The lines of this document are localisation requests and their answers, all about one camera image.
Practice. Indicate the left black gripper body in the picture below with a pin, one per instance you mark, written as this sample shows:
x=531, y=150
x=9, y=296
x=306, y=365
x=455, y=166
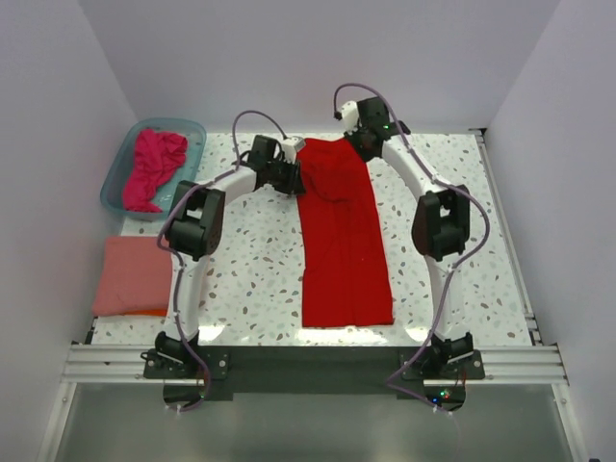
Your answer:
x=291, y=178

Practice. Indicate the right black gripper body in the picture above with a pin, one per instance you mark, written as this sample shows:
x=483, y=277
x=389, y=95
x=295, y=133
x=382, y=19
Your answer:
x=363, y=145

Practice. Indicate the red t-shirt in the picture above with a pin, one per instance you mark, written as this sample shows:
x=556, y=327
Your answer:
x=345, y=280

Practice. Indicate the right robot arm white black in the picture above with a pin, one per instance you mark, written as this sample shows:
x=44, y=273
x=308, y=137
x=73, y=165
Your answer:
x=440, y=227

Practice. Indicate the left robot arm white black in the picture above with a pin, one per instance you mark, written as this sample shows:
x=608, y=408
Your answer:
x=193, y=231

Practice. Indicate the magenta crumpled t-shirt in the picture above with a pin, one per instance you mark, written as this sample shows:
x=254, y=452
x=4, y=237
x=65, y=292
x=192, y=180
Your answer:
x=157, y=156

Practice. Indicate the teal plastic bin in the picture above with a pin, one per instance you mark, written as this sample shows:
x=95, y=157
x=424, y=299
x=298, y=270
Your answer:
x=111, y=192

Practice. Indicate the pink folded t-shirt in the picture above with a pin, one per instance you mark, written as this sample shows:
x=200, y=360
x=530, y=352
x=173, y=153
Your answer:
x=136, y=275

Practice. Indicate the orange folded t-shirt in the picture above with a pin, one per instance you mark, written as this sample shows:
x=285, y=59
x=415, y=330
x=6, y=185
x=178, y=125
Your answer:
x=161, y=313

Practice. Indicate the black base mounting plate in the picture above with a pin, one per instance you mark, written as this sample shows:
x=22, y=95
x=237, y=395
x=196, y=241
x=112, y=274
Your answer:
x=220, y=373

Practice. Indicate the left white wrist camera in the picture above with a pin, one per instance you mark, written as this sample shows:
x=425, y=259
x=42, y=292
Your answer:
x=291, y=146

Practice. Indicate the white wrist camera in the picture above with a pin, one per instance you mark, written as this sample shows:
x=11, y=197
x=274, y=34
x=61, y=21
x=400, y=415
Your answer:
x=348, y=115
x=291, y=146

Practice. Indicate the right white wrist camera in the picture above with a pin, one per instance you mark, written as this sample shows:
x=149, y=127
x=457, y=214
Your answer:
x=348, y=115

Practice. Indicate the aluminium frame rail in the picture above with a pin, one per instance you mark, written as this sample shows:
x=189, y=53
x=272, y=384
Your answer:
x=518, y=365

